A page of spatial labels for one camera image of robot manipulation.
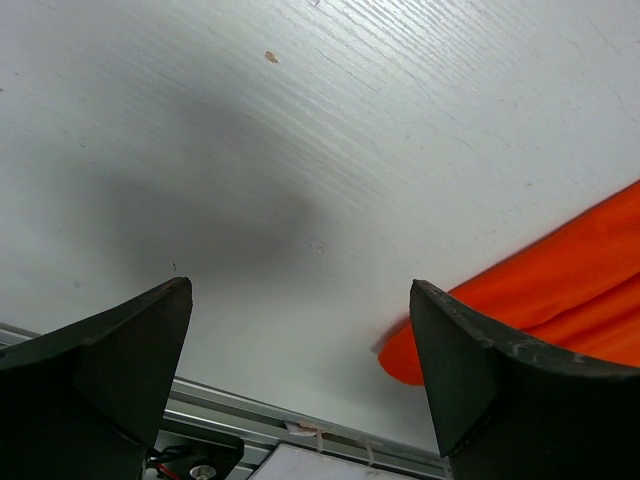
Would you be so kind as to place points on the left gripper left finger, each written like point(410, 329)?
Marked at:
point(86, 401)

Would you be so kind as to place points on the clear tape scrap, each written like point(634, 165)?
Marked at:
point(271, 57)

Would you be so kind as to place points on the orange t-shirt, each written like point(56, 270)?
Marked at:
point(577, 288)

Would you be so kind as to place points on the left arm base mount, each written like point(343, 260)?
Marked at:
point(176, 456)

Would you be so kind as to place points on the aluminium table rail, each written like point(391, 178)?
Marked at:
point(197, 409)

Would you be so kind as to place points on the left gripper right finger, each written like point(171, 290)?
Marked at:
point(506, 405)

